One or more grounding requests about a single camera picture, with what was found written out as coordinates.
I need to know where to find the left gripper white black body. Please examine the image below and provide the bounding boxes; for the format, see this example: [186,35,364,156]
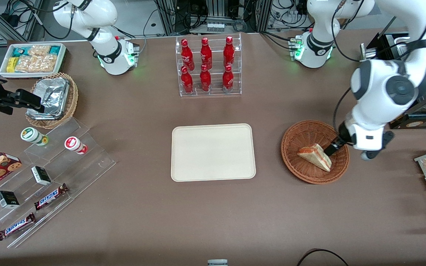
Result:
[338,120,388,152]

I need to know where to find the triangular sandwich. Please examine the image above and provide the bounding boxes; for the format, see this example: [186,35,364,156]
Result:
[297,144,332,172]

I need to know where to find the brown wicker basket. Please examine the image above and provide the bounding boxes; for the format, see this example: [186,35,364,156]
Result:
[281,120,350,184]

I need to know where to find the light wicker basket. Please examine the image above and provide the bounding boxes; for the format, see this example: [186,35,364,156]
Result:
[26,72,79,129]

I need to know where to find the beige plastic tray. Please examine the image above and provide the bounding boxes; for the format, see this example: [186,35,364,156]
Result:
[171,123,256,182]

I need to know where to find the silver foil containers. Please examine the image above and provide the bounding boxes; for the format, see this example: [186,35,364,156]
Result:
[27,77,70,120]

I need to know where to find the green cap yogurt bottle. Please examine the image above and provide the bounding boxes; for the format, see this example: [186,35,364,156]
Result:
[20,127,49,147]

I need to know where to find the large clear cracker bag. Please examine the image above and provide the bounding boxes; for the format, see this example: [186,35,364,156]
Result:
[15,55,57,73]

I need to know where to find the small clear cracker bag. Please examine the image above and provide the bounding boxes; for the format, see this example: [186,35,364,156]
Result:
[28,45,51,58]

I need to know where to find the white rectangular snack bin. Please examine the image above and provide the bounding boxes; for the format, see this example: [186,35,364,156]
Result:
[0,43,68,79]

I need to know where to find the red cap yogurt bottle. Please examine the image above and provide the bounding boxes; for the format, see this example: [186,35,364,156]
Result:
[64,136,88,155]

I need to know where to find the small dark box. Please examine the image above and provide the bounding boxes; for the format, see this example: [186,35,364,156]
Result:
[31,166,52,186]
[0,190,20,209]

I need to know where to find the clear acrylic stepped display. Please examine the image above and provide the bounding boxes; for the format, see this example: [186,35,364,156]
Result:
[0,117,116,249]

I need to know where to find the snickers chocolate bar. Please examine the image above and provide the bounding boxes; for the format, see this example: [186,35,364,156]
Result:
[34,183,70,211]
[0,212,37,241]

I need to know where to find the red cola bottle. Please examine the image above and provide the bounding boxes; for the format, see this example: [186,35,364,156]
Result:
[181,66,194,93]
[223,36,235,68]
[200,65,212,92]
[200,37,213,70]
[222,65,234,93]
[181,39,195,71]

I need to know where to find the clear acrylic bottle rack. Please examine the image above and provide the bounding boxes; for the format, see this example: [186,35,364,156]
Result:
[175,33,242,97]

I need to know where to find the white power strip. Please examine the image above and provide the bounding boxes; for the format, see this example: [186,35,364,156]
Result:
[205,22,226,33]

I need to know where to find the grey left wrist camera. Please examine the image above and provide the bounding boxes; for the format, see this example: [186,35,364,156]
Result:
[360,130,395,160]

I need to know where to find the black floor cable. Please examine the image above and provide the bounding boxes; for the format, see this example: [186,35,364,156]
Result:
[296,248,349,266]

